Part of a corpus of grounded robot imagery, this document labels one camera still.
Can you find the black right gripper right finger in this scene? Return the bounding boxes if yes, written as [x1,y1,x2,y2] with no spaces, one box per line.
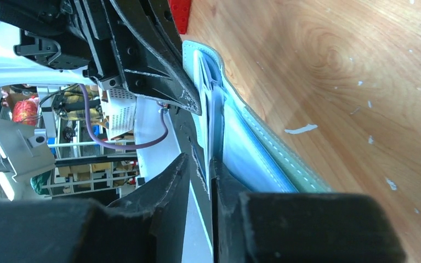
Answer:
[210,159,407,262]

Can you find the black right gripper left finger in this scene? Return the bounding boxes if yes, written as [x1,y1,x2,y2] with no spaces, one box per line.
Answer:
[0,153,190,262]

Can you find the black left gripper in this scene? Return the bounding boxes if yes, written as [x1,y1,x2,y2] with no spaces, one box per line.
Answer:
[14,1,202,115]

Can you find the white blue credit card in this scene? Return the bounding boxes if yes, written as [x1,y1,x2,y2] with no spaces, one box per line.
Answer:
[193,50,224,193]

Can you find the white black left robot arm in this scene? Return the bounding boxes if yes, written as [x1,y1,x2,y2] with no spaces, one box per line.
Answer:
[0,1,201,114]

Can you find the red white toy block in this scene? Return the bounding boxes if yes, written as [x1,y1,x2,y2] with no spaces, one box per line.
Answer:
[168,0,192,35]

